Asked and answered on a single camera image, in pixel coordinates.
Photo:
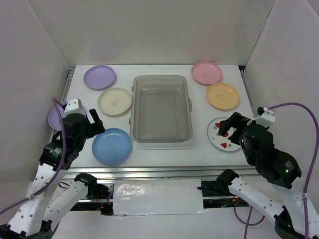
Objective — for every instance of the orange plate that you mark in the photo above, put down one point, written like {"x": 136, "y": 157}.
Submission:
{"x": 222, "y": 96}

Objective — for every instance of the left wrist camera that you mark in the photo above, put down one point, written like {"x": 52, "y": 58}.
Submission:
{"x": 74, "y": 106}

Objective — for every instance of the purple plate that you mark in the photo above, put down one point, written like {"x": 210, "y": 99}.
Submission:
{"x": 99, "y": 77}
{"x": 53, "y": 119}

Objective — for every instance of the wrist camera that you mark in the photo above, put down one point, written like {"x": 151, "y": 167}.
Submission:
{"x": 74, "y": 106}
{"x": 265, "y": 117}

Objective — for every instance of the pink plate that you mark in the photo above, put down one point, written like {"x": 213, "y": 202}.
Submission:
{"x": 206, "y": 73}

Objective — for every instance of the cream plate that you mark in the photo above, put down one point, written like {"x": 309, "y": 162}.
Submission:
{"x": 115, "y": 101}

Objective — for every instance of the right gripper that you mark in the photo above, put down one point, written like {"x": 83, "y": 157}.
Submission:
{"x": 235, "y": 120}

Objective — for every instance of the aluminium frame rail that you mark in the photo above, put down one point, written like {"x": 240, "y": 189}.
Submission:
{"x": 147, "y": 172}

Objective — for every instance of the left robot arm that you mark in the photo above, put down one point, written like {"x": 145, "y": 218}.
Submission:
{"x": 39, "y": 216}

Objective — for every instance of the blue plate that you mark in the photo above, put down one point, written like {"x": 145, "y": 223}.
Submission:
{"x": 112, "y": 147}

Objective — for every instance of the white watermelon pattern plate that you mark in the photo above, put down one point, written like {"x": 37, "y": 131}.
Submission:
{"x": 221, "y": 142}

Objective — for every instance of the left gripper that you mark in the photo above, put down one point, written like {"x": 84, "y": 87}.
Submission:
{"x": 98, "y": 127}

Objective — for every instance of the white foil-taped panel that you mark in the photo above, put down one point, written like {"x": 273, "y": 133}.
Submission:
{"x": 157, "y": 197}

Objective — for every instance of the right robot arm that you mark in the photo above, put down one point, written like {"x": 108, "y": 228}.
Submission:
{"x": 295, "y": 217}

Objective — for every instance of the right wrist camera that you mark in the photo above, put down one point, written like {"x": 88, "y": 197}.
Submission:
{"x": 265, "y": 117}

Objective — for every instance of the clear grey plastic bin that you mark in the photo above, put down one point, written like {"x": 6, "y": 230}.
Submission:
{"x": 161, "y": 109}

